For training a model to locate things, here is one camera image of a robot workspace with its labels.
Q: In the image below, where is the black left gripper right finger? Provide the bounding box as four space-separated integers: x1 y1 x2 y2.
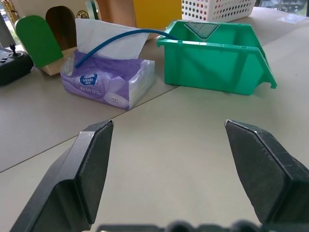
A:
224 119 309 232

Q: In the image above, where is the brown wooden board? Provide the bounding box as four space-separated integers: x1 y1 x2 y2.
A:
97 0 137 28

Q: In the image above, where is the yellow box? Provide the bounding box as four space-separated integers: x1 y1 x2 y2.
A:
132 0 183 28

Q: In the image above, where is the wooden toy with green door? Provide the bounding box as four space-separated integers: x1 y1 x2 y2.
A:
14 6 78 76

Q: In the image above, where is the blue cable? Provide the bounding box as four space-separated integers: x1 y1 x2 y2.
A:
75 29 180 68

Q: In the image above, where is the green and white round disc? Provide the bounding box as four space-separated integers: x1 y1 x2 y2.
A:
85 0 100 20

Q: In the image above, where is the black joystick remote controller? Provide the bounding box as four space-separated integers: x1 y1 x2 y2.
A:
0 43 34 87

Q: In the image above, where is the white perforated plastic basket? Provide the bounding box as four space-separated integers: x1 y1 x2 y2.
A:
181 0 255 23

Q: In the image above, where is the green plastic storage bin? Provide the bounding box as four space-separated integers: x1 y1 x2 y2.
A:
156 20 278 96

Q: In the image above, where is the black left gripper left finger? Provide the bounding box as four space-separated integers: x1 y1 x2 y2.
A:
9 120 114 232

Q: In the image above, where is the purple Vinda tissue pack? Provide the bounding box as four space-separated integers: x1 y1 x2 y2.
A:
59 18 156 111

